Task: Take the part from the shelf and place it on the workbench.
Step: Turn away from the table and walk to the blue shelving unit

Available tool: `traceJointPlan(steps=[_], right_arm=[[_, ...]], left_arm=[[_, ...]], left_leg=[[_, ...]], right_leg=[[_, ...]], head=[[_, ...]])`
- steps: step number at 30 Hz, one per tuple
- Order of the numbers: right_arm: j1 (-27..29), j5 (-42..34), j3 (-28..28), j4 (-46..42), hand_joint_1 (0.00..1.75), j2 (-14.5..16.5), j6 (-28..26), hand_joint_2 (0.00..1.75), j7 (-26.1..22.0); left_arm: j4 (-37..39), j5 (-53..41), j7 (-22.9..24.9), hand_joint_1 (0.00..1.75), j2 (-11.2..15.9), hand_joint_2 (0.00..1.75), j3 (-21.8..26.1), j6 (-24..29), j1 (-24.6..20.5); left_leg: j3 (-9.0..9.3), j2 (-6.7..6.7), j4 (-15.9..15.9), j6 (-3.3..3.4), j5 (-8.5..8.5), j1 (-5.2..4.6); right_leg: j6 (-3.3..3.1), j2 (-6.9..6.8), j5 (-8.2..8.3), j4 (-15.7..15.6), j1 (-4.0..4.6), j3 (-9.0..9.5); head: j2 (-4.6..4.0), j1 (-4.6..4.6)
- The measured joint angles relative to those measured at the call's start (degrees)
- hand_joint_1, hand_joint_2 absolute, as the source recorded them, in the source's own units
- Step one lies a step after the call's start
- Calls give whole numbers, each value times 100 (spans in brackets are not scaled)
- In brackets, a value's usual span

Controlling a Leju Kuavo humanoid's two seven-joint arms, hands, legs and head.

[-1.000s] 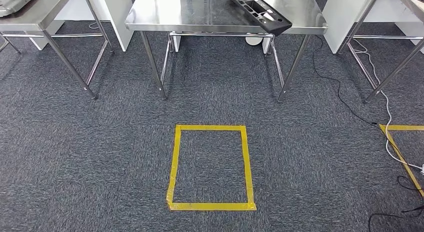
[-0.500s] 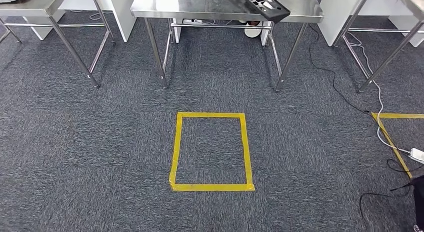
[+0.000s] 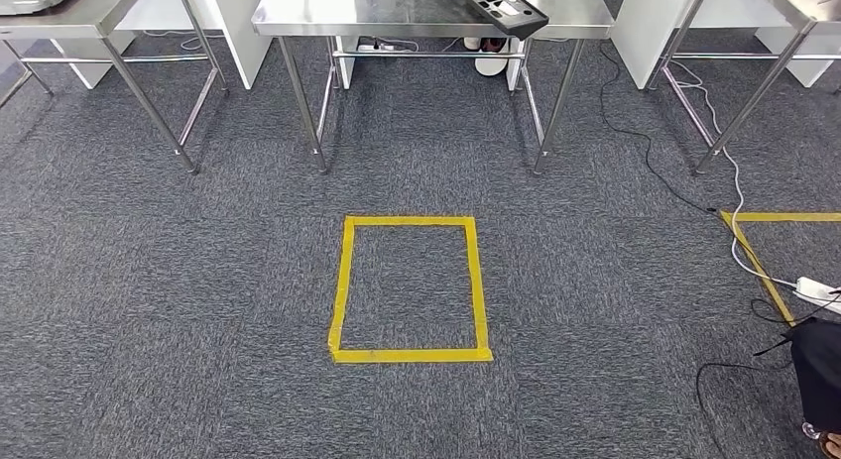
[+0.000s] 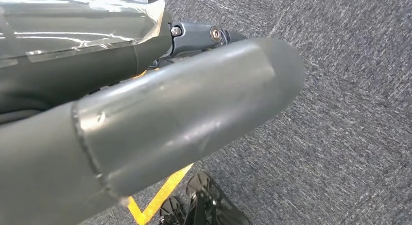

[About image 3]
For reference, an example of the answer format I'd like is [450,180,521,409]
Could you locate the black plastic panel part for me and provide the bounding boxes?
[444,0,550,41]

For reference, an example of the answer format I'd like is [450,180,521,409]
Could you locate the steel workbench table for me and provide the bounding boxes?
[646,0,841,176]
[0,0,231,176]
[251,0,617,176]

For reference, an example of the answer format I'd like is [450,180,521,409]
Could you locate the yellow floor tape square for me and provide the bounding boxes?
[326,214,495,366]
[719,210,841,327]

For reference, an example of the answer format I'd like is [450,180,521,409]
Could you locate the white partition panel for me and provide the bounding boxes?
[51,0,275,91]
[609,0,837,91]

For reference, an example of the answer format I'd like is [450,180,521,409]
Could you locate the person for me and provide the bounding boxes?
[753,316,841,459]

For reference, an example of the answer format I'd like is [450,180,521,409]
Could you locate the long black floor cable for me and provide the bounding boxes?
[597,43,719,215]

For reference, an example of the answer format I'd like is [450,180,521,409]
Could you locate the white floor cable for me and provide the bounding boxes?
[669,58,799,289]

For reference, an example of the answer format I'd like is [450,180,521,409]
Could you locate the looped black floor cable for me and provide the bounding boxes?
[694,360,789,459]

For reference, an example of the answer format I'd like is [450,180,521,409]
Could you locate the short black floor cable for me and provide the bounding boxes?
[751,291,841,326]

